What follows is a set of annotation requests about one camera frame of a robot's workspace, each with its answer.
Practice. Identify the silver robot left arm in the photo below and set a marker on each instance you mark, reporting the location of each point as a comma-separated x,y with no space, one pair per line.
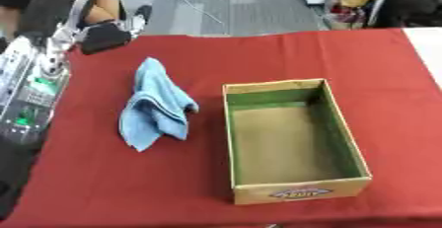
34,87

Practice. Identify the cardboard box with green inside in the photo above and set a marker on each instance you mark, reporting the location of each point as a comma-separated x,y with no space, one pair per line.
287,143

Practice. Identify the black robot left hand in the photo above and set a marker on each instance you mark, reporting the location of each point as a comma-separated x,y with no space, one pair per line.
103,38

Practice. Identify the white table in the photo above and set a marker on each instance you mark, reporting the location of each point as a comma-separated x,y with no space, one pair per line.
427,51

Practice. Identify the blue folded towel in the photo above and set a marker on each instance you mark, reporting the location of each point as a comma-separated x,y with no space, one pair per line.
155,107

